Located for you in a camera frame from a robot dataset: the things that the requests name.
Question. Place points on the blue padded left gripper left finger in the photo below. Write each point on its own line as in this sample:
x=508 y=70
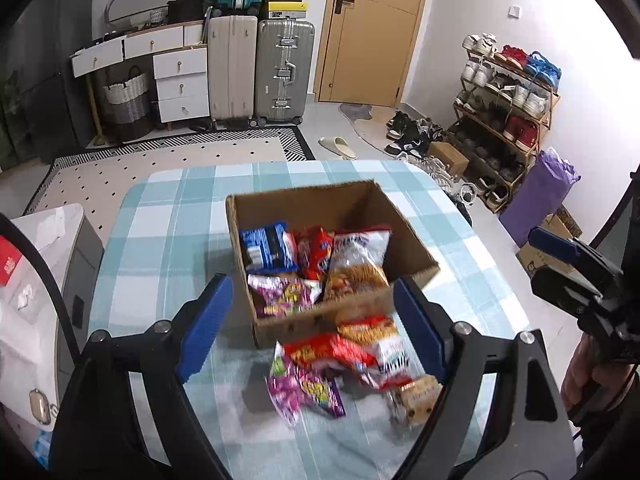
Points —
x=198 y=322

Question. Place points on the black refrigerator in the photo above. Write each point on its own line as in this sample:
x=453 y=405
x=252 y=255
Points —
x=45 y=109

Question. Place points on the small cardboard box on floor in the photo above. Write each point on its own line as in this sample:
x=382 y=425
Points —
x=454 y=161

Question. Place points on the grey white side cabinet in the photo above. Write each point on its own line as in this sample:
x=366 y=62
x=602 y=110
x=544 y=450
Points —
x=43 y=314

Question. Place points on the beige slipper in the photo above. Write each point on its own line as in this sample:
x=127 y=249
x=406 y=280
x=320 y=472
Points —
x=338 y=146

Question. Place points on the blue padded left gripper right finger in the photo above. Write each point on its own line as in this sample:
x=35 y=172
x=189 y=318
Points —
x=427 y=326

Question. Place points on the teal white plaid tablecloth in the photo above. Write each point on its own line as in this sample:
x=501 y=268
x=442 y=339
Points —
x=172 y=236

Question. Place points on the wooden yellow door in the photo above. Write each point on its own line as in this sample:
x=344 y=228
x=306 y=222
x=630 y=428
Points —
x=365 y=51

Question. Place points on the orange noodle snack bag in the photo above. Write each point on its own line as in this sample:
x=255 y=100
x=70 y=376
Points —
x=356 y=264

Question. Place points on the red orange chip bag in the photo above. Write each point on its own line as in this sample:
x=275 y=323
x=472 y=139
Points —
x=329 y=348

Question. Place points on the woven laundry basket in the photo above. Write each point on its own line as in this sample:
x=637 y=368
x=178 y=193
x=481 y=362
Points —
x=127 y=107

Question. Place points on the white drawer desk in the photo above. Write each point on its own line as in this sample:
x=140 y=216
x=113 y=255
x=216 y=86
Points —
x=167 y=65

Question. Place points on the blue cookie snack pack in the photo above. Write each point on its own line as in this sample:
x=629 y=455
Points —
x=270 y=249

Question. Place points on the purple candy snack bag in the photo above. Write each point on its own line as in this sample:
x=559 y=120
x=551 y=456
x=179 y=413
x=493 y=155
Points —
x=281 y=296

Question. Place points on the beige hard suitcase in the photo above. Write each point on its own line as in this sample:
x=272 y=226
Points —
x=231 y=59

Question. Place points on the person's hand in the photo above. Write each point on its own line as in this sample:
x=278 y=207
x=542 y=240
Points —
x=620 y=383

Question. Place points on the silver hard suitcase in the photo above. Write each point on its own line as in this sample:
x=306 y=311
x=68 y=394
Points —
x=282 y=70

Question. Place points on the red gift bag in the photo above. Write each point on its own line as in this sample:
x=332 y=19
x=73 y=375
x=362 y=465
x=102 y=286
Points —
x=10 y=256

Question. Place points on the white red noodle snack bag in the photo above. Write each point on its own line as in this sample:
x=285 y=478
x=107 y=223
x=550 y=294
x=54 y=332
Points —
x=380 y=337

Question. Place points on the red cookie snack bag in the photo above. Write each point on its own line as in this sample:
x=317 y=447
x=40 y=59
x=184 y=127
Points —
x=314 y=252

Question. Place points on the brown SF cardboard box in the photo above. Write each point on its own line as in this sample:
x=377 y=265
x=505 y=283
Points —
x=339 y=208

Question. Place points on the dotted beige rug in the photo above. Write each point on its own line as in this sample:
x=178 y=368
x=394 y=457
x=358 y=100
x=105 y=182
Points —
x=98 y=178

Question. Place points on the shoe rack with shoes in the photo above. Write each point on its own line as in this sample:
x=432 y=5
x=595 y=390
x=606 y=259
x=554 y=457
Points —
x=504 y=109

